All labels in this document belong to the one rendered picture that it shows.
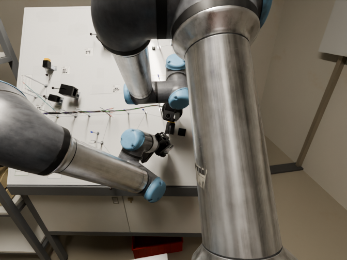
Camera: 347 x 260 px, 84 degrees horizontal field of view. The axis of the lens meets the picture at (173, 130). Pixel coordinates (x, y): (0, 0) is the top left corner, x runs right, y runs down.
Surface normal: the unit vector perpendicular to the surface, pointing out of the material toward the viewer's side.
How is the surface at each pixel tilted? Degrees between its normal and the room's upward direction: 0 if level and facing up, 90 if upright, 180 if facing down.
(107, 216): 90
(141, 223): 90
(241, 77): 51
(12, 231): 0
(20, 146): 76
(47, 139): 63
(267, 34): 90
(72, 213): 90
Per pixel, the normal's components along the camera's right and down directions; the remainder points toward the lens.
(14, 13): 0.16, 0.50
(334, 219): -0.01, -0.86
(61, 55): -0.03, -0.11
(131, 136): -0.37, -0.17
